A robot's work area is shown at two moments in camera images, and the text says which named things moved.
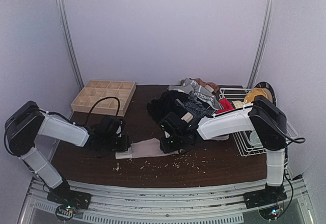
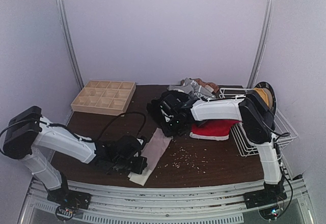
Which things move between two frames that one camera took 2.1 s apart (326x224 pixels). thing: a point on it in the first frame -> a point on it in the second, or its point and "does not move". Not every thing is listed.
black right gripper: x=166 y=145 -> x=166 y=126
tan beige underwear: x=210 y=86 does not move
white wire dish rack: x=249 y=148 does not move
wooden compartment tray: x=93 y=90 does not move
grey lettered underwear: x=195 y=90 does not move
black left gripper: x=122 y=144 -> x=137 y=165
